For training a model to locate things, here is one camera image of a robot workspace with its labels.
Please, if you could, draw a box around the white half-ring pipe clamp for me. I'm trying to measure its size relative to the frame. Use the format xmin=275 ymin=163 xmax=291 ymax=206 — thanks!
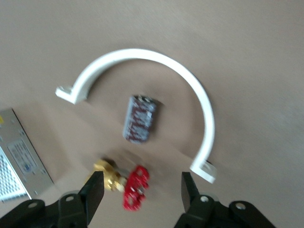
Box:
xmin=55 ymin=48 xmax=218 ymax=184

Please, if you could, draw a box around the metal mesh power supply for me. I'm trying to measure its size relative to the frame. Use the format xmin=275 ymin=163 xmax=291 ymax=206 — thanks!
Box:
xmin=0 ymin=108 xmax=55 ymax=202

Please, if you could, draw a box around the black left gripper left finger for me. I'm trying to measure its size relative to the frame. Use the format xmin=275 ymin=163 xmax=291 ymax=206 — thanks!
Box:
xmin=57 ymin=170 xmax=105 ymax=228

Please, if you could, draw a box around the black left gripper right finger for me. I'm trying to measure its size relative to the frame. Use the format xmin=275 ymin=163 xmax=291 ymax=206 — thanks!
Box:
xmin=177 ymin=172 xmax=216 ymax=228

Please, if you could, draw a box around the red brass valve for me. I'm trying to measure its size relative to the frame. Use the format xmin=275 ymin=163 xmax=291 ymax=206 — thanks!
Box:
xmin=91 ymin=159 xmax=151 ymax=212

